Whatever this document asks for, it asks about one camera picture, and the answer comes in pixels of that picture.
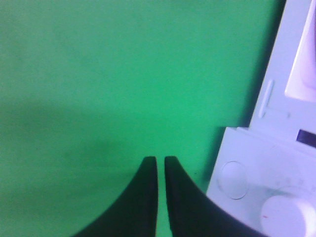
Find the round microwave door button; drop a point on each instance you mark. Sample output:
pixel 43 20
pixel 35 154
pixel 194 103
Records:
pixel 232 180

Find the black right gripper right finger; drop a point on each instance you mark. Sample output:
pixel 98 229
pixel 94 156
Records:
pixel 191 213

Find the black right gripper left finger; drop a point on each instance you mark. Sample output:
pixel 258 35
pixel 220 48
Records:
pixel 134 213

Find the white microwave knob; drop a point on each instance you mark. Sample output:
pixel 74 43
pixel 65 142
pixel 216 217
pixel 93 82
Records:
pixel 288 216

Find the green table mat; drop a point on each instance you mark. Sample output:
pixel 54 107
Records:
pixel 88 88

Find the white microwave oven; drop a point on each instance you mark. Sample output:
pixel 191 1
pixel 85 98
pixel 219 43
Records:
pixel 278 148

